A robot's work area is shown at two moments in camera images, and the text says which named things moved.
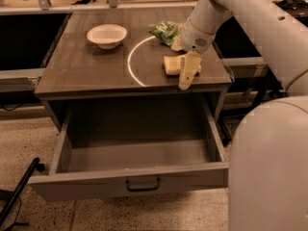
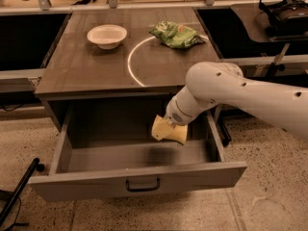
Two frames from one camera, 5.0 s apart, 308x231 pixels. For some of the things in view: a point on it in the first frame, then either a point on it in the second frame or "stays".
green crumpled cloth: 169,33 stays
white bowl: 107,36 stays
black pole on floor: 35,165 stays
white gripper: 193,38 → 173,114
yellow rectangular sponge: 173,64 → 178,134
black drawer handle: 135,190 stays
